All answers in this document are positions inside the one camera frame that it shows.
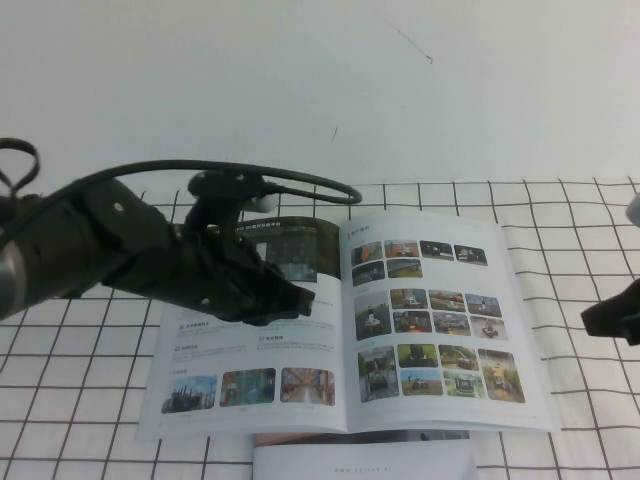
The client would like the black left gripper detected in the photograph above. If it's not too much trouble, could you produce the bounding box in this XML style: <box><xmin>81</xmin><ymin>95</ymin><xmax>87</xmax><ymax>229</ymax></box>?
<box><xmin>167</xmin><ymin>225</ymin><xmax>317</xmax><ymax>328</ymax></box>

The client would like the brochure book with photos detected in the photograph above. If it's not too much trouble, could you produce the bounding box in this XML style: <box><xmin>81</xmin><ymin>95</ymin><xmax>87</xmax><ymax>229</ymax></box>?
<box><xmin>135</xmin><ymin>215</ymin><xmax>562</xmax><ymax>442</ymax></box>

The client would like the white closed brochure booklet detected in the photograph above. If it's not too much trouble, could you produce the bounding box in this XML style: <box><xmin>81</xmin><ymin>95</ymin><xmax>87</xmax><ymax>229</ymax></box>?
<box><xmin>252</xmin><ymin>428</ymin><xmax>479</xmax><ymax>480</ymax></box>

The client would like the white black-grid tablecloth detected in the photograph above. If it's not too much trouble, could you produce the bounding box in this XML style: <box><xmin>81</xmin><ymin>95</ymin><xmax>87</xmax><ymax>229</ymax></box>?
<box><xmin>0</xmin><ymin>177</ymin><xmax>640</xmax><ymax>480</ymax></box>

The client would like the long black camera cable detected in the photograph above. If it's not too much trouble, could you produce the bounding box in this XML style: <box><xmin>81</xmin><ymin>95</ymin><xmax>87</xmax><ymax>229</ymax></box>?
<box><xmin>0</xmin><ymin>158</ymin><xmax>364</xmax><ymax>241</ymax></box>

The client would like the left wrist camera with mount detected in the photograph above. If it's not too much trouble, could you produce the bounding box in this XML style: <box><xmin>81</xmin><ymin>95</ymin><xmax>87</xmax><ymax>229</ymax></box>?
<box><xmin>185</xmin><ymin>169</ymin><xmax>279</xmax><ymax>237</ymax></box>

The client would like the short black looped cable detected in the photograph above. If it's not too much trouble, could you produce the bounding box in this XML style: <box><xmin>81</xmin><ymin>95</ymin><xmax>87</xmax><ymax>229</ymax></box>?
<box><xmin>0</xmin><ymin>136</ymin><xmax>42</xmax><ymax>201</ymax></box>

